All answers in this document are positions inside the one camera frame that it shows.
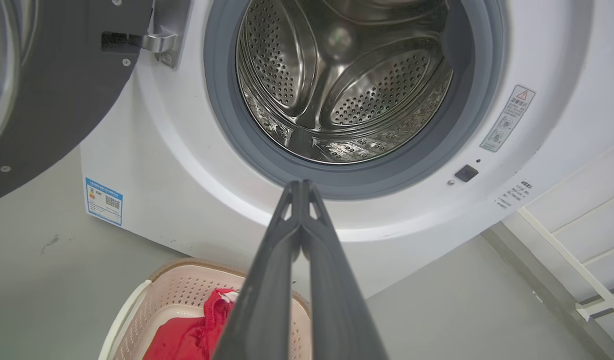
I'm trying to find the black washer door with glass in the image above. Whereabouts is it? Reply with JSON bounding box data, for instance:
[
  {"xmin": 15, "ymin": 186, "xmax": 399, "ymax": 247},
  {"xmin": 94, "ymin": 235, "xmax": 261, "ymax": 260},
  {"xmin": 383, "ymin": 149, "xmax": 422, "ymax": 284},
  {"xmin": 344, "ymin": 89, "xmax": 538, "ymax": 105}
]
[{"xmin": 0, "ymin": 0, "xmax": 155, "ymax": 206}]

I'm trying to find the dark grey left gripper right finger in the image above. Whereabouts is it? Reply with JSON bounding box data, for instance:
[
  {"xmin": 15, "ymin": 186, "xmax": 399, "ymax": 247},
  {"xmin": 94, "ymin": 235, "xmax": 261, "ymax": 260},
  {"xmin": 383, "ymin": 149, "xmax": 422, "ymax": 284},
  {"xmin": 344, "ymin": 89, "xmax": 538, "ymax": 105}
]
[{"xmin": 302, "ymin": 180, "xmax": 389, "ymax": 360}]

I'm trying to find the stainless steel washing machine drum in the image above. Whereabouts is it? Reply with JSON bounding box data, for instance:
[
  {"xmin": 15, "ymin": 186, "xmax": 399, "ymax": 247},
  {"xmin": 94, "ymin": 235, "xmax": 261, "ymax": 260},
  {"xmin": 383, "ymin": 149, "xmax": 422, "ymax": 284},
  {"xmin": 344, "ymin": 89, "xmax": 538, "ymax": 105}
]
[{"xmin": 236, "ymin": 0, "xmax": 455, "ymax": 165}]

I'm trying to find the blue energy label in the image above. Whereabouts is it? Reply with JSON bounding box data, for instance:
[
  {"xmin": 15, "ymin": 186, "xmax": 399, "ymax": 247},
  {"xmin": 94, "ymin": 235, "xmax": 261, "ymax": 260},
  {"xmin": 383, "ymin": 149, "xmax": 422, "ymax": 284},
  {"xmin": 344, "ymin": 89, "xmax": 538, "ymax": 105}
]
[{"xmin": 84, "ymin": 177, "xmax": 124, "ymax": 227}]

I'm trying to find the red garment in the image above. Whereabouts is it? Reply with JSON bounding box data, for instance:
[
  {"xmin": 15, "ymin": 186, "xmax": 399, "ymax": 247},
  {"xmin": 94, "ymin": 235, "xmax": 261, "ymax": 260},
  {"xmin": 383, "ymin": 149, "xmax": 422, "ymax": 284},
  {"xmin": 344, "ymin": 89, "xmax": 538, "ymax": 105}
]
[{"xmin": 143, "ymin": 287, "xmax": 240, "ymax": 360}]

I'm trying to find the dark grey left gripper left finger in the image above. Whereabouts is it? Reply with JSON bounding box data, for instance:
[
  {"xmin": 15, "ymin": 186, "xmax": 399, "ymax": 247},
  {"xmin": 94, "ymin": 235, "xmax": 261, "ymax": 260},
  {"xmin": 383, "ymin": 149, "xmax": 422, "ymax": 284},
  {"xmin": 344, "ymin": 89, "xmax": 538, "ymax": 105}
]
[{"xmin": 212, "ymin": 181, "xmax": 303, "ymax": 360}]

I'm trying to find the metal door hinge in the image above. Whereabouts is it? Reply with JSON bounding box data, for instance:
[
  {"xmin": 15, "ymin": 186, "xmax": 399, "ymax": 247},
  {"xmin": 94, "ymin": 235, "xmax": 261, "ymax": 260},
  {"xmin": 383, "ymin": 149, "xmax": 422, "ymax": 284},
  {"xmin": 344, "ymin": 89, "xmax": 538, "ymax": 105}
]
[{"xmin": 141, "ymin": 0, "xmax": 193, "ymax": 70}]

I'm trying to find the cream perforated laundry basket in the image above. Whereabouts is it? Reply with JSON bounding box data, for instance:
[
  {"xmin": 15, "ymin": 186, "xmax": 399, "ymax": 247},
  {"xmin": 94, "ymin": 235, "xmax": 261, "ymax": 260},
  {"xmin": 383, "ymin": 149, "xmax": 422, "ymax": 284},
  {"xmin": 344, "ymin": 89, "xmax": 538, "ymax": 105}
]
[{"xmin": 98, "ymin": 257, "xmax": 313, "ymax": 360}]

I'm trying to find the grey warning sticker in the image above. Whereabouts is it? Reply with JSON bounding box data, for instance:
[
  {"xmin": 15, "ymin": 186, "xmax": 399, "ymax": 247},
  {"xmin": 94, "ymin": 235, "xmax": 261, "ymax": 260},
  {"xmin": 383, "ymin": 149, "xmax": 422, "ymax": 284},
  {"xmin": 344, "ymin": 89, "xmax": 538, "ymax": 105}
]
[{"xmin": 479, "ymin": 84, "xmax": 536, "ymax": 153}]

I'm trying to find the grey rubber door gasket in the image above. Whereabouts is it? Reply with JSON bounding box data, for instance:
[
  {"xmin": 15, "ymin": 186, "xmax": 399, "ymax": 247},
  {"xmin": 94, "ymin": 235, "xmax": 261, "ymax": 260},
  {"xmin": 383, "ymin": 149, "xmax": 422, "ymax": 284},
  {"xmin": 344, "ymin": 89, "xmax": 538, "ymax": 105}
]
[{"xmin": 203, "ymin": 0, "xmax": 508, "ymax": 201}]

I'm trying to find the white front-load washing machine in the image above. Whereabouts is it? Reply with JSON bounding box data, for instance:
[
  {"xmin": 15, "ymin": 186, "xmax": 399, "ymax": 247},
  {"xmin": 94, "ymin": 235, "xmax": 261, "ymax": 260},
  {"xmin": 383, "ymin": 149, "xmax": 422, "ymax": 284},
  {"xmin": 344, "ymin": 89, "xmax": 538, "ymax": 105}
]
[{"xmin": 79, "ymin": 0, "xmax": 614, "ymax": 301}]

